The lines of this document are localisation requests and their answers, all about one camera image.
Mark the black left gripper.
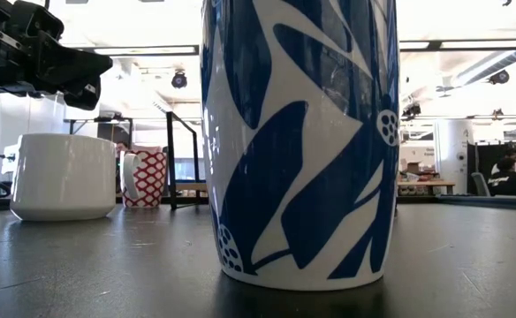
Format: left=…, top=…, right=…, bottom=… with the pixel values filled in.
left=0, top=0, right=114, bottom=111

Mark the white mug green interior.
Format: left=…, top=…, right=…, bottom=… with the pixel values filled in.
left=9, top=132, right=118, bottom=222

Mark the red white lattice mug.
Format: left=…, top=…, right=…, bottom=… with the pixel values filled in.
left=119, top=144, right=170, bottom=208

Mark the white mug blue floral print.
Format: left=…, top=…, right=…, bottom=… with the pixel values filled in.
left=199, top=0, right=401, bottom=292

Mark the black background rack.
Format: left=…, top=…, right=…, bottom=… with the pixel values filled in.
left=63, top=113, right=134, bottom=149

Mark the long linear ceiling light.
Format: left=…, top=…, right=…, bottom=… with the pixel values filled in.
left=75, top=38, right=516, bottom=57

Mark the black table mat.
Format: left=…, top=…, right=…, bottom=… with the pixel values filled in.
left=0, top=196, right=516, bottom=318

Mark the wooden background table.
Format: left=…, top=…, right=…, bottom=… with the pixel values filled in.
left=397, top=178, right=457, bottom=196

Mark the black partition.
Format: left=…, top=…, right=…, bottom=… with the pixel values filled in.
left=466, top=140, right=516, bottom=195

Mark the grey office chair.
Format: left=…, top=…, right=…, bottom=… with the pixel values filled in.
left=469, top=171, right=492, bottom=198

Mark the person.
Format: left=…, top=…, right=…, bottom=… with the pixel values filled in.
left=487, top=148, right=516, bottom=199

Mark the wooden shelf black metal frame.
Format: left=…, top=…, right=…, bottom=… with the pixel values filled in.
left=165, top=110, right=209, bottom=211

